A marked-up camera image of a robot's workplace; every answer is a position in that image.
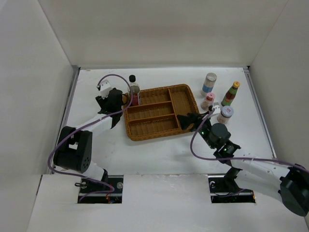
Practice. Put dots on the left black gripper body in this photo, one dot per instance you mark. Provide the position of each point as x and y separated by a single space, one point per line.
103 102

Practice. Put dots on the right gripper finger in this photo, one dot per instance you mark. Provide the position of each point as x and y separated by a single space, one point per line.
184 121
195 116

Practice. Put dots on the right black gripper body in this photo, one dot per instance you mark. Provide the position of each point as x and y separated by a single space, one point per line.
205 129

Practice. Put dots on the tall glass red-label bottle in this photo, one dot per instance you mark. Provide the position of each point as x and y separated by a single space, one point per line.
134 91

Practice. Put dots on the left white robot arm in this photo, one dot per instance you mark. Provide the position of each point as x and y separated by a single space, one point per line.
74 149

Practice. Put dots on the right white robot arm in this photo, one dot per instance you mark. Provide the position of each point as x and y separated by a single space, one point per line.
288 183

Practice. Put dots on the woven wicker divided basket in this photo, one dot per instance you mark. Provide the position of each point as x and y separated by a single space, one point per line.
157 115

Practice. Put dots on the pink-cap spice shaker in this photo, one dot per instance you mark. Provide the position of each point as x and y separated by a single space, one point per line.
208 101

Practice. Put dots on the green sauce bottle yellow cap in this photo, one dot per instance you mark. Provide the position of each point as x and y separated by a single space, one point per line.
230 94

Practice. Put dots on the blue-label silver-lid shaker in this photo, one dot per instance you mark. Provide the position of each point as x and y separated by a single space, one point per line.
208 84

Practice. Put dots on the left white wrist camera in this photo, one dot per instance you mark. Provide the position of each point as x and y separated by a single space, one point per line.
104 88

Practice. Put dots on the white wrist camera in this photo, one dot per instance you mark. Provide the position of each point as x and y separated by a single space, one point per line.
215 110
104 88

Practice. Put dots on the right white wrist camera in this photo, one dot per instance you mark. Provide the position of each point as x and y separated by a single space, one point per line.
215 110

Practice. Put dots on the aluminium table edge frame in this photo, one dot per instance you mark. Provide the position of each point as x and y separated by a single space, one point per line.
180 154

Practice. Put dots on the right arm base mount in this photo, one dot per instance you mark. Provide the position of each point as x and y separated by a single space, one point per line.
223 189

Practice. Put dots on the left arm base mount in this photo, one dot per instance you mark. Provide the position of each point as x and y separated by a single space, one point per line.
93 193

